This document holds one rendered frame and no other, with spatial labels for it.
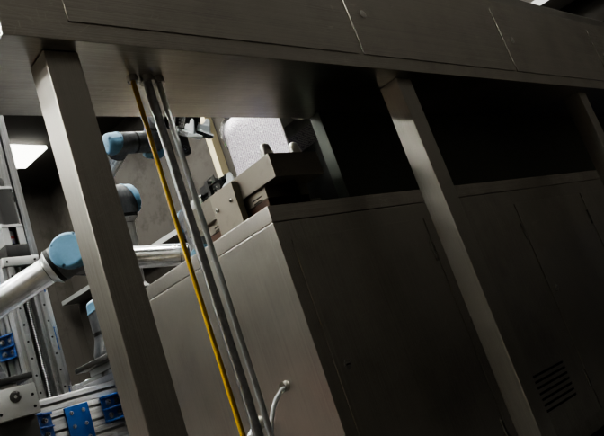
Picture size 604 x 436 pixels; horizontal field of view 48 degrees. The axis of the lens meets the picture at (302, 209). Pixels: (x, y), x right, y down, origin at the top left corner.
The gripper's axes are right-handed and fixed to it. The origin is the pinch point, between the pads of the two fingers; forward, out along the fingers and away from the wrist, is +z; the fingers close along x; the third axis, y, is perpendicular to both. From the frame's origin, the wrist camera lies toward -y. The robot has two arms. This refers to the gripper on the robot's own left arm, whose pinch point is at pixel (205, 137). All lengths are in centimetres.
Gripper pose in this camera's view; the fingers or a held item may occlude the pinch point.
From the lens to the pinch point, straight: 217.6
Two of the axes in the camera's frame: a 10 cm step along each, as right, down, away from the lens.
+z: 6.8, 2.9, -6.7
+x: 7.2, -0.9, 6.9
